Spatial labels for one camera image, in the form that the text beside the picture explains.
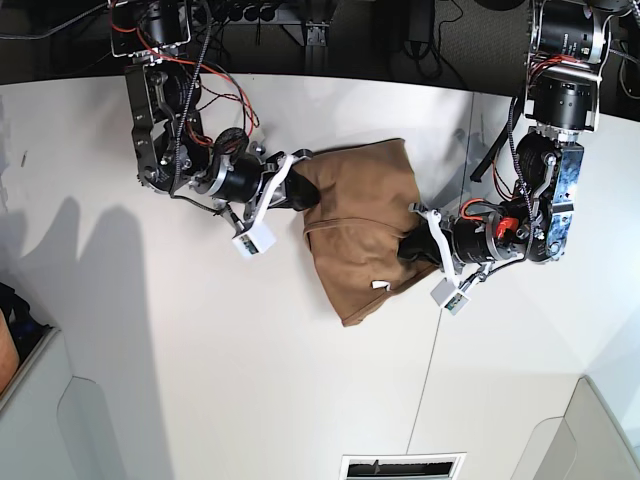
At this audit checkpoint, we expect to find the grey bin right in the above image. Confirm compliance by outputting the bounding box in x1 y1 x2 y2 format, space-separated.
511 376 639 479

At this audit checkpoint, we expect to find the white garment label tag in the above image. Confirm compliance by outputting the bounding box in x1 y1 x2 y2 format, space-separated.
371 280 391 291

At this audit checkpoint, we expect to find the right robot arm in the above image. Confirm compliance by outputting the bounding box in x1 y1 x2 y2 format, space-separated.
107 1 320 232

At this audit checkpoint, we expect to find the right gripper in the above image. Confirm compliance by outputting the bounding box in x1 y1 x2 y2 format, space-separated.
202 147 321 234

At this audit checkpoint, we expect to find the brown t-shirt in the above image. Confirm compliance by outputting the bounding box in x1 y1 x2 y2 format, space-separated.
294 138 437 327

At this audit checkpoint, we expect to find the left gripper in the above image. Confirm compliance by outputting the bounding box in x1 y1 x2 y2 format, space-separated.
397 199 505 292

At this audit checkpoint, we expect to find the black power adapter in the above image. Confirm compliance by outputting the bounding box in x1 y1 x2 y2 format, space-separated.
402 0 436 61

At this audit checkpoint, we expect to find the aluminium frame post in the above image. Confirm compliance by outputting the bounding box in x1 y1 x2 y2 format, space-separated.
303 23 329 75

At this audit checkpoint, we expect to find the grey bin left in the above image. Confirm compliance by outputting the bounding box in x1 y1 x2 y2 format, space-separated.
1 329 118 479

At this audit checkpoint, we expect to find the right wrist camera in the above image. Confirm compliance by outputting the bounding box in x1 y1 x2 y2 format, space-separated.
232 223 276 259

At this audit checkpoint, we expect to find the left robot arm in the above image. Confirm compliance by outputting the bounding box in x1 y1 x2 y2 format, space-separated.
398 1 629 292

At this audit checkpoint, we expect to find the white floor vent grille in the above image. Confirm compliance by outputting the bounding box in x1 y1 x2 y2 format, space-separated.
339 453 467 480

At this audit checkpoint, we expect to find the grey bin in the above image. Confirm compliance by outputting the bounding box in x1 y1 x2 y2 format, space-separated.
511 376 639 479
1 329 118 479

